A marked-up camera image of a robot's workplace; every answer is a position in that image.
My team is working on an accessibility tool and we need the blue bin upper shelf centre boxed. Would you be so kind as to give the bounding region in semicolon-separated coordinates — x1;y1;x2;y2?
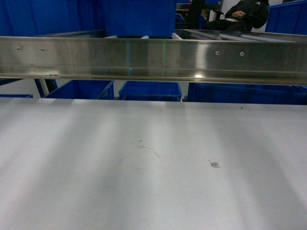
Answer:
102;0;177;37

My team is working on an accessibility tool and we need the blue bin shelf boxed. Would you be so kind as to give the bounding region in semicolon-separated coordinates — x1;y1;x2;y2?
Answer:
102;0;177;37
265;0;307;35

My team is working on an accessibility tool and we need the blue bin upper shelf right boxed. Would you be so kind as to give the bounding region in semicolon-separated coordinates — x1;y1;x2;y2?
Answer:
265;0;307;35

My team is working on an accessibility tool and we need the blue bin lower centre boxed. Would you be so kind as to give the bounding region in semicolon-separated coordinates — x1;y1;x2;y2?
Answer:
118;81;182;102

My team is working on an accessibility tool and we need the blue bin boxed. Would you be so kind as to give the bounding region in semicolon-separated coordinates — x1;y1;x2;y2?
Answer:
185;83;307;105
44;80;115;100
118;81;182;102

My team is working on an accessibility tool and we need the blue bin lower left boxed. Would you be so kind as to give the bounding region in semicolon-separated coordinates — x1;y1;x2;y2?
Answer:
44;80;115;100

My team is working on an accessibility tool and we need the small QR code sticker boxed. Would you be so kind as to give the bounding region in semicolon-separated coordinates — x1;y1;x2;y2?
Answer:
208;160;220;168

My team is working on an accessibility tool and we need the blue bin lower right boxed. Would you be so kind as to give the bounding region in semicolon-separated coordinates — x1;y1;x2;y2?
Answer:
185;83;307;105

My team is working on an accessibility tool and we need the seated person in black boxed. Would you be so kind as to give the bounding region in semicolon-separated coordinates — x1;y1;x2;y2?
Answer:
202;0;269;31

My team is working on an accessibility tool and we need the stainless steel shelf rail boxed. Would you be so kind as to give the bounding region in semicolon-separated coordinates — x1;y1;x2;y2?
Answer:
0;29;307;86

